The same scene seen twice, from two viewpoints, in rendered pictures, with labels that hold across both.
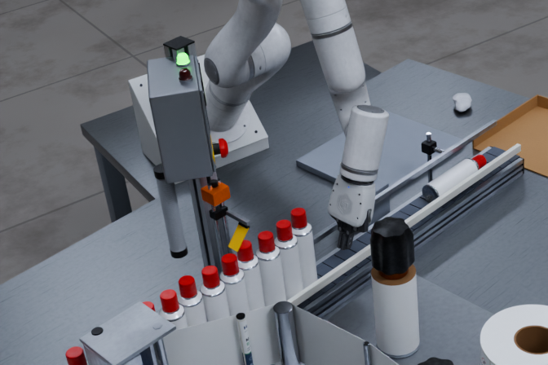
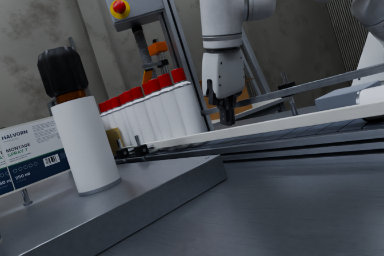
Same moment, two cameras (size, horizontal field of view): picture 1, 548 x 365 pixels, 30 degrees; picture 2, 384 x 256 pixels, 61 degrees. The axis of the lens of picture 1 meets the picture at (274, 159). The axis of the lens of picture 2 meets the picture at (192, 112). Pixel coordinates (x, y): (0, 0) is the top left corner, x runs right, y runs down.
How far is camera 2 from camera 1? 2.41 m
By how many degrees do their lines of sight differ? 88
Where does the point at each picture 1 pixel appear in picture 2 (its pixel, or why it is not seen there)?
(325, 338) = (55, 134)
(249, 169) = not seen: outside the picture
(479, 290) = (204, 217)
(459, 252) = (299, 184)
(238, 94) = (358, 12)
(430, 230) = (319, 148)
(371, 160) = (203, 24)
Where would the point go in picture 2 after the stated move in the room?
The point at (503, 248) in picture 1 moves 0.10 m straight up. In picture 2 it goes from (326, 207) to (302, 126)
